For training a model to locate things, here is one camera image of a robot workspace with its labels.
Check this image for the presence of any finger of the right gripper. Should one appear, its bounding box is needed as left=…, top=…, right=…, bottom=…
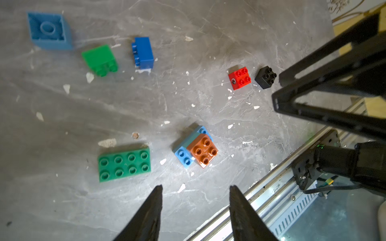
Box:
left=272, top=12, right=386, bottom=140

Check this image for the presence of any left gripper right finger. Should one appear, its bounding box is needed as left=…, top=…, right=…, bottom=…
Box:
left=229, top=185, right=277, bottom=241

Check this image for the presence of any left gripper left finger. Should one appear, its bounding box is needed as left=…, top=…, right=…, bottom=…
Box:
left=114, top=185, right=163, bottom=241

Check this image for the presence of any light blue 2x4 brick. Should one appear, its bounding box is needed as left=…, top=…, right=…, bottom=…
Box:
left=173, top=126, right=212, bottom=169

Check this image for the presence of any orange 2x2 brick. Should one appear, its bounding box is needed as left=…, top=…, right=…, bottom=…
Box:
left=187, top=134, right=219, bottom=168

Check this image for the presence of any teal 2x2 brick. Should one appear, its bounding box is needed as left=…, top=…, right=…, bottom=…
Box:
left=181, top=132, right=201, bottom=148

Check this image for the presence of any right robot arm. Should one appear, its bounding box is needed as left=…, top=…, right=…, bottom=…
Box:
left=272, top=13, right=386, bottom=195

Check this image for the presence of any green 2x4 brick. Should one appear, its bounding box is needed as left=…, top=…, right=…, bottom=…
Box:
left=98, top=147, right=151, bottom=182

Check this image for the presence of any black 2x2 brick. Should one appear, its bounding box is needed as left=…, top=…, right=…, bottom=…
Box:
left=255, top=66, right=277, bottom=89

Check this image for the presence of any red 2x2 brick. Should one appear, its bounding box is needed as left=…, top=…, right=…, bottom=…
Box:
left=228, top=67, right=251, bottom=90

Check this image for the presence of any green 2x2 brick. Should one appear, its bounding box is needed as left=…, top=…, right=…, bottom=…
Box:
left=81, top=45, right=118, bottom=77

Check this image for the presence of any dark blue 2x2 brick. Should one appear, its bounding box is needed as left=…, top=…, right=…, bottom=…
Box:
left=132, top=37, right=154, bottom=70

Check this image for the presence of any light blue 2x2 brick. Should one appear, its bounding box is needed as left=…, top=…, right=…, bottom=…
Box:
left=27, top=12, right=73, bottom=50

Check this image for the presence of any aluminium front rail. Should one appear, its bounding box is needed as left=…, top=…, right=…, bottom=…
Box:
left=183, top=96, right=386, bottom=241

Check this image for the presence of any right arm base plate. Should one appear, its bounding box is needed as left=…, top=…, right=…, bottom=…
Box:
left=291, top=129, right=341, bottom=191

